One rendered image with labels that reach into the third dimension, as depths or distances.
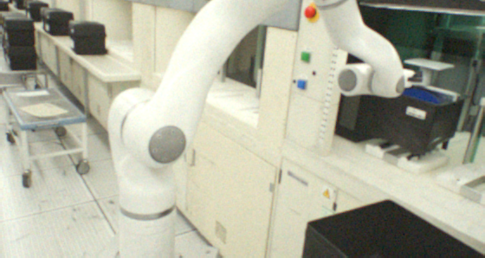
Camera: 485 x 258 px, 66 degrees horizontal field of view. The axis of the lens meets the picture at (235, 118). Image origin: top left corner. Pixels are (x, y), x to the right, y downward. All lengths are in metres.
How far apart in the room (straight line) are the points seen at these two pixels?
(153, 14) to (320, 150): 1.55
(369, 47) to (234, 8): 0.39
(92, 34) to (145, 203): 2.72
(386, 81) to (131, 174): 0.64
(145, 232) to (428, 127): 0.93
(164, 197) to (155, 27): 1.87
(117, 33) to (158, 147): 3.42
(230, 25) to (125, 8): 3.34
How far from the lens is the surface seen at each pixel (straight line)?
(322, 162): 1.35
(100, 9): 3.99
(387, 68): 0.99
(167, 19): 2.57
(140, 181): 0.78
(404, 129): 1.38
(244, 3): 0.74
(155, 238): 0.83
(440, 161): 1.50
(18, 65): 4.47
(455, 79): 2.06
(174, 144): 0.68
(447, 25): 1.64
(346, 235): 0.98
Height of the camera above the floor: 1.39
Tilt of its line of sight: 18 degrees down
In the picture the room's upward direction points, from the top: 5 degrees clockwise
